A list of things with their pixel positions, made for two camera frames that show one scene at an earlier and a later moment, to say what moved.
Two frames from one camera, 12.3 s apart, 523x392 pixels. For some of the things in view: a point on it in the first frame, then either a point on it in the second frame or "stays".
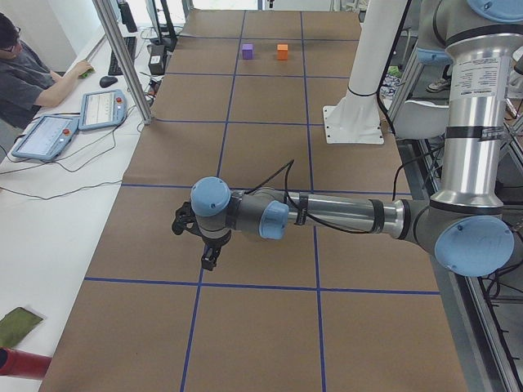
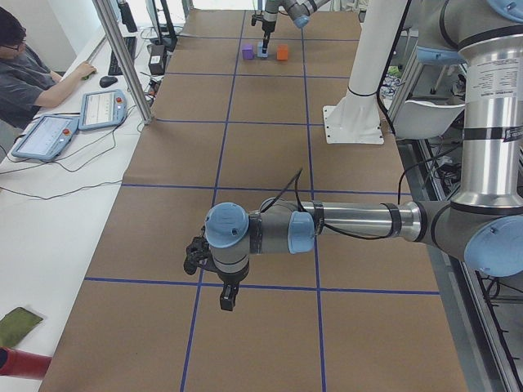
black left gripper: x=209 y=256 -> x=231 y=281
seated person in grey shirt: x=26 y=83 stays
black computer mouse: x=107 y=81 stays
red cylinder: x=21 y=363 stays
